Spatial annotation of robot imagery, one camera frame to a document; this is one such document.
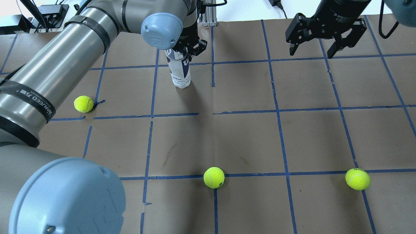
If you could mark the yellow tennis ball near tape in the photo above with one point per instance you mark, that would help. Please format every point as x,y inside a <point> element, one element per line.
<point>83,104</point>

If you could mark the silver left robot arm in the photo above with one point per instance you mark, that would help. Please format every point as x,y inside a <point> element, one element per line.
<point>185,168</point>

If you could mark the yellow tennis ball centre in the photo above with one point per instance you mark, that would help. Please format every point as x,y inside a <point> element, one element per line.
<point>214,177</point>

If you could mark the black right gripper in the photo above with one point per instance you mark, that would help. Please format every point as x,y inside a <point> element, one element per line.
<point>338,9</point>

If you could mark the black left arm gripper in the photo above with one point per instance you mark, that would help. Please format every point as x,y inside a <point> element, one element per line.
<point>189,36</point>

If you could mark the black power adapter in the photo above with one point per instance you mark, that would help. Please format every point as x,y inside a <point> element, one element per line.
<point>278,4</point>

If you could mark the black electronics box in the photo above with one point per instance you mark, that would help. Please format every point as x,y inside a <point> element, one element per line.
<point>48,17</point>

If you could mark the yellow tennis ball far side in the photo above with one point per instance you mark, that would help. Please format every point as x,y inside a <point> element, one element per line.
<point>357,179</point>

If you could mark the white tennis ball can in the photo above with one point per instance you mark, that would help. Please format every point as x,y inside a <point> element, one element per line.
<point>178,64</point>

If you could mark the aluminium frame post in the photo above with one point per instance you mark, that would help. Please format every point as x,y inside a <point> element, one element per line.
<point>209,17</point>

